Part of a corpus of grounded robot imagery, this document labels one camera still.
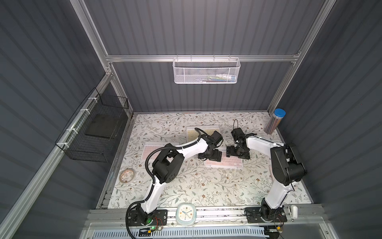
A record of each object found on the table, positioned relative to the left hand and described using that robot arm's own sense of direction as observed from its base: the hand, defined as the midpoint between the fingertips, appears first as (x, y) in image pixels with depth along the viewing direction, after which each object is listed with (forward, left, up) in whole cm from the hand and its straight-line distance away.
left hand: (215, 161), depth 92 cm
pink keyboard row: (0, -11, -2) cm, 11 cm away
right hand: (+4, -14, -1) cm, 15 cm away
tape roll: (-8, +54, -2) cm, 54 cm away
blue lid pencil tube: (+22, -40, +12) cm, 47 cm away
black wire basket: (-5, +66, +26) cm, 71 cm away
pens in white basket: (+40, -3, +33) cm, 52 cm away
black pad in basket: (+7, +59, +27) cm, 65 cm away
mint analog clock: (-29, +18, +1) cm, 34 cm away
